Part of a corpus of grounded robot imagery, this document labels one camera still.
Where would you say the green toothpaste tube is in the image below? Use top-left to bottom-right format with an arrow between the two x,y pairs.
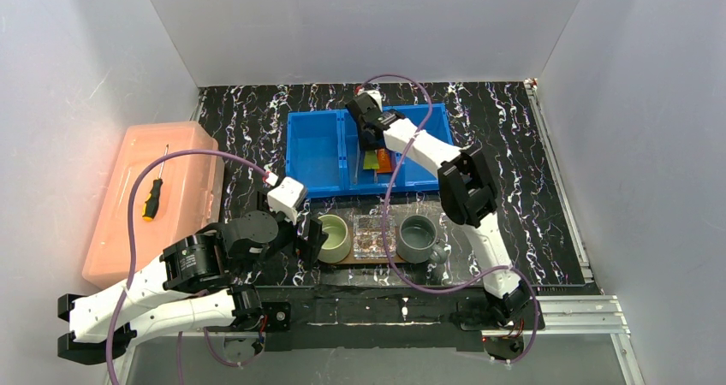
362,150 -> 379,170

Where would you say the orange toothpaste tube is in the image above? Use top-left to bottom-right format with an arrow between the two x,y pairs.
376,149 -> 394,174

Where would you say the pink plastic storage box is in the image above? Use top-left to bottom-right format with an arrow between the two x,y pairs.
82,121 -> 224,289

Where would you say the grey ceramic mug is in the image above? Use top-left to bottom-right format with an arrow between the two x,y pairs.
396,215 -> 449,264

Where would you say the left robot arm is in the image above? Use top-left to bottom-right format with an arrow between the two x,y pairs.
57,210 -> 328,365

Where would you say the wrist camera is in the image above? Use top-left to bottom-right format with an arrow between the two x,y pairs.
354,90 -> 383,109
266,177 -> 307,225

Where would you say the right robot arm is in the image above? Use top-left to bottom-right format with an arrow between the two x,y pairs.
346,91 -> 532,325

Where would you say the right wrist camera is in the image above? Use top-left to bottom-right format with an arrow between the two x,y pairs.
354,90 -> 383,109

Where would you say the oval wooden tray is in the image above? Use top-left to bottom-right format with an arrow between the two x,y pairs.
330,252 -> 389,265

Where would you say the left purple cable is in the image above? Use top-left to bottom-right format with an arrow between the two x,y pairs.
104,148 -> 279,385

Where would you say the clear plastic holder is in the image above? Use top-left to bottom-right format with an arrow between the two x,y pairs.
353,215 -> 386,260

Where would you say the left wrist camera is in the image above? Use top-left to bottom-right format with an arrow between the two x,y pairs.
266,177 -> 307,225

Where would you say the yellow black screwdriver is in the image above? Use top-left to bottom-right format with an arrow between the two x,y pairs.
142,162 -> 165,222

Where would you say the light green ceramic mug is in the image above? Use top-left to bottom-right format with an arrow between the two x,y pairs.
318,214 -> 352,264

